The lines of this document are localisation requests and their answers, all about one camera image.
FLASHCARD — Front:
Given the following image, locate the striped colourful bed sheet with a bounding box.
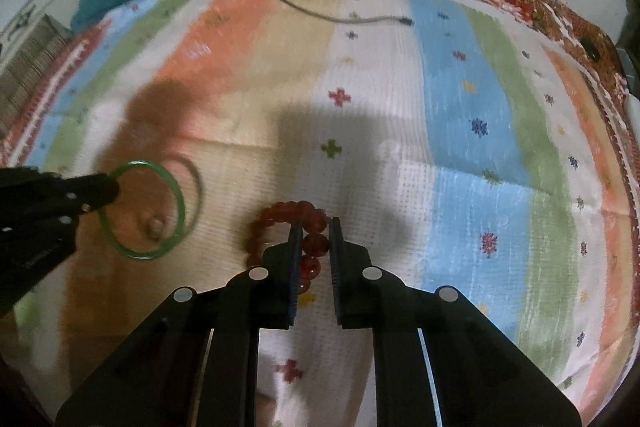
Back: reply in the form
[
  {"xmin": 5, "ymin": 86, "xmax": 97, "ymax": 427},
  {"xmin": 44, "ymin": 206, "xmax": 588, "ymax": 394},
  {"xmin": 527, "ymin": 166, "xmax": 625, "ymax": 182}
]
[{"xmin": 1, "ymin": 0, "xmax": 639, "ymax": 421}]

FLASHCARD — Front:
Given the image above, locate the red bead bracelet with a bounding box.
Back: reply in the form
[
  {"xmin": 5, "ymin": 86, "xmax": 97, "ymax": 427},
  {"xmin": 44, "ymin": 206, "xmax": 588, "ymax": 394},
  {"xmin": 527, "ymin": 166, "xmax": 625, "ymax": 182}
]
[{"xmin": 244, "ymin": 199, "xmax": 331, "ymax": 295}]

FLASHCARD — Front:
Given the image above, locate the green jade bangle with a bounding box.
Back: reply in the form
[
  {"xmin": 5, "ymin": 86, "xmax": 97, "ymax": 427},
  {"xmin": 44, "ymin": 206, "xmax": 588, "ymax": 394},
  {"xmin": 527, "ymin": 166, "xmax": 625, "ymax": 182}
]
[{"xmin": 98, "ymin": 159, "xmax": 186, "ymax": 261}]

